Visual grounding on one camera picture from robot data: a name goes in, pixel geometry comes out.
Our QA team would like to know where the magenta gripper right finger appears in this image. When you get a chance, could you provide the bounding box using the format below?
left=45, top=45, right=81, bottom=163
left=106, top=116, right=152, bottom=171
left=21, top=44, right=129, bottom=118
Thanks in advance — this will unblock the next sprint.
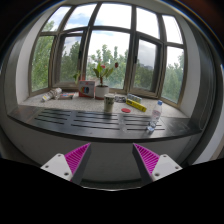
left=132, top=143, right=182, bottom=184

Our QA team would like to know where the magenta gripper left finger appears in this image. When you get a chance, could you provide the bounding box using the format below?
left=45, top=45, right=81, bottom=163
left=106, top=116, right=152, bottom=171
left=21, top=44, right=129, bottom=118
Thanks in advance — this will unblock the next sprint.
left=42, top=143, right=91, bottom=185

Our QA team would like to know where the clear plastic water bottle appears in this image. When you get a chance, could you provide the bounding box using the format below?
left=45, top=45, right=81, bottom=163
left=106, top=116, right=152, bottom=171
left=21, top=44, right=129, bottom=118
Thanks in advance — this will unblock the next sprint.
left=147, top=100, right=163, bottom=133

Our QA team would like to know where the dark slatted radiator cover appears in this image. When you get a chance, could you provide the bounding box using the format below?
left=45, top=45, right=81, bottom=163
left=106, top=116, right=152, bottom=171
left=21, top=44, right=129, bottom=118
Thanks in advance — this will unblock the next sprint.
left=9, top=105, right=201, bottom=143

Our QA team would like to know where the red round lid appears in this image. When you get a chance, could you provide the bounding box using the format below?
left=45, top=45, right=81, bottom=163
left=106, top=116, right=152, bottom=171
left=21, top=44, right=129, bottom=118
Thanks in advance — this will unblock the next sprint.
left=121, top=108, right=131, bottom=113

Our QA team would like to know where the yellow rectangular box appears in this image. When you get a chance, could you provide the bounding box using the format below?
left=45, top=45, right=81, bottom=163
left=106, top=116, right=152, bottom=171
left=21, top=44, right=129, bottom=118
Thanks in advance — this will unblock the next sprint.
left=126, top=99, right=147, bottom=112

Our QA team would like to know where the flat colourful booklet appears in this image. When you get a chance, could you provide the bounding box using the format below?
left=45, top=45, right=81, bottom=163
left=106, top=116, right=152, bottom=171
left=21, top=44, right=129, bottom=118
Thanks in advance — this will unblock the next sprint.
left=58, top=93, right=78, bottom=100

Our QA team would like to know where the rolled white plastic package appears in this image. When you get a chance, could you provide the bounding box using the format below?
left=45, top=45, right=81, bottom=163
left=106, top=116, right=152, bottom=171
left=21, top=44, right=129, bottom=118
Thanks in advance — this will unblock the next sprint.
left=42, top=88, right=62, bottom=102

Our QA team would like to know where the light blue small box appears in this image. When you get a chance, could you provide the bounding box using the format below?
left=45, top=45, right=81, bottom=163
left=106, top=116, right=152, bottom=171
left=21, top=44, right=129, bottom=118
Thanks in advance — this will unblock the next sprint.
left=127, top=93, right=142, bottom=103

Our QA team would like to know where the small dark patterned packet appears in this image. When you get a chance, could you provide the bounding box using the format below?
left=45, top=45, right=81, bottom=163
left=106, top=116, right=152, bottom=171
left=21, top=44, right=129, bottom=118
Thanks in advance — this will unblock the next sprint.
left=115, top=96, right=126, bottom=103

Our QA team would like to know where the white paper cup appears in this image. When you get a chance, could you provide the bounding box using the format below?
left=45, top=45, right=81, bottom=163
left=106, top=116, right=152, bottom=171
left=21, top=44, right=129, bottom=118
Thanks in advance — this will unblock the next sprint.
left=104, top=94, right=115, bottom=113

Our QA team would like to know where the pink and white box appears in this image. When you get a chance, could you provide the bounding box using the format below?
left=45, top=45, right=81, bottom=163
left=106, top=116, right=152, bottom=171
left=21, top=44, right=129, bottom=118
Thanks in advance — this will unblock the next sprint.
left=78, top=80, right=95, bottom=98

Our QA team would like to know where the white flower pot with plant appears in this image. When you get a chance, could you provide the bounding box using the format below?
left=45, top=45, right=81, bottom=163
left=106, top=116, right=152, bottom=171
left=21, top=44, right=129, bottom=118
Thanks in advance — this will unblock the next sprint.
left=93, top=62, right=119, bottom=100

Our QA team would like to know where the bay window frame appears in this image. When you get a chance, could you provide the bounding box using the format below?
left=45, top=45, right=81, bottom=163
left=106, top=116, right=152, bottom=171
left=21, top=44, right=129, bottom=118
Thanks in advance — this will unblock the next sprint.
left=28, top=0, right=186, bottom=106

